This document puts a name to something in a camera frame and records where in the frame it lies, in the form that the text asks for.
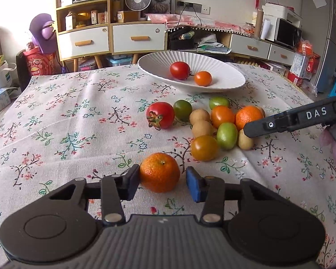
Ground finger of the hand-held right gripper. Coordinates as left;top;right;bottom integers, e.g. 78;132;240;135
243;93;336;139

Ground egg tray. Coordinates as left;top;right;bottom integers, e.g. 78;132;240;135
235;57;262;68

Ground white desk fan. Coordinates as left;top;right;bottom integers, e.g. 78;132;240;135
125;0;152;21

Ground black microwave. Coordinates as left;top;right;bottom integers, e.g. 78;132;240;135
265;17;302;51

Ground dark green tomato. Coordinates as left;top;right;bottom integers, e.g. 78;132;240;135
173;100;193;121

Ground white ribbed plate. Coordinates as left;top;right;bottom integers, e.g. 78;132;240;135
137;51;246;94

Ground white carton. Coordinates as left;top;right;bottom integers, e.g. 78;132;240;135
65;13;77;30

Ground clear plastic storage bin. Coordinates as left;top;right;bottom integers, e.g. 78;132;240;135
106;54;133;68

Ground yellow-orange tomato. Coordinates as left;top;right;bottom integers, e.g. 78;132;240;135
190;135;219;161

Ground wall socket strip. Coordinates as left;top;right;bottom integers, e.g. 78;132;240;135
177;1;210;14

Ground black box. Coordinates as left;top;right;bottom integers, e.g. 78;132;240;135
169;26;195;51

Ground wooden shelf cabinet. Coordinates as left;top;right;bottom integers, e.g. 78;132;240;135
55;0;167;70

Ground red tomato with stem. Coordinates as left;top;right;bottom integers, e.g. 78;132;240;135
146;102;175;130

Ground orange mandarin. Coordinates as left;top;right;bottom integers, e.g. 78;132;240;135
235;105;264;131
139;152;181;193

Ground large light green tomato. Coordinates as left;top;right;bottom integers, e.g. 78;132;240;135
216;122;238;150

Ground white drawer with wooden handle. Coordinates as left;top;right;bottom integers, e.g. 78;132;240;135
112;23;166;53
58;26;110;59

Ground large orange tomato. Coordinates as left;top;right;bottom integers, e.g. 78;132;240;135
211;106;236;129

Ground black power cable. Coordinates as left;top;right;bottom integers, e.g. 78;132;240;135
176;4;199;51

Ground small orange tomato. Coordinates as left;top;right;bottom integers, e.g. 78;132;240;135
194;71;213;87

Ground cardboard tube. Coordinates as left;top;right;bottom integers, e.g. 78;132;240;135
254;8;265;38

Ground loose papers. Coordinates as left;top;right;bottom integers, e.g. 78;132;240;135
197;34;231;54

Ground white paper bag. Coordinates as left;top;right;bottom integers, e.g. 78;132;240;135
0;62;14;94

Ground low white cabinet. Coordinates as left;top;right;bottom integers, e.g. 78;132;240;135
230;32;297;66

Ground orange package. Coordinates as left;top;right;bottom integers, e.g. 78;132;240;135
297;41;315;58

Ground pink patterned cloth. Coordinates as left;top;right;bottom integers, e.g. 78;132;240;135
151;14;255;34

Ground round red tomato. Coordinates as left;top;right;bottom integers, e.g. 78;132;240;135
170;61;191;80

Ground person's right hand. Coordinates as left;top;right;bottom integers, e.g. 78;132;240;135
319;129;336;161

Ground white and blue box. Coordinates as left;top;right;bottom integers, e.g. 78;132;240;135
290;53;311;79

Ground silver refrigerator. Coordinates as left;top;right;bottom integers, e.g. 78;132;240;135
301;0;336;93

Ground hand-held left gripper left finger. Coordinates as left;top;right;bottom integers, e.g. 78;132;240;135
49;164;141;226

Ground white appliance box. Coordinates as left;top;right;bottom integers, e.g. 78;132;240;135
262;3;301;21

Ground red bucket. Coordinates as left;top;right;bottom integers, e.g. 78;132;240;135
23;49;56;76

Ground purple plush toy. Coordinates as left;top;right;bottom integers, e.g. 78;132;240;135
29;13;56;54

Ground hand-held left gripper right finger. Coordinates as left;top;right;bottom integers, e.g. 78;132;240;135
185;167;280;226

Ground red box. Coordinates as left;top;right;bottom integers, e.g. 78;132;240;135
308;56;321;73

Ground cardboard box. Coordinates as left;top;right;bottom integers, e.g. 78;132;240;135
118;11;140;23

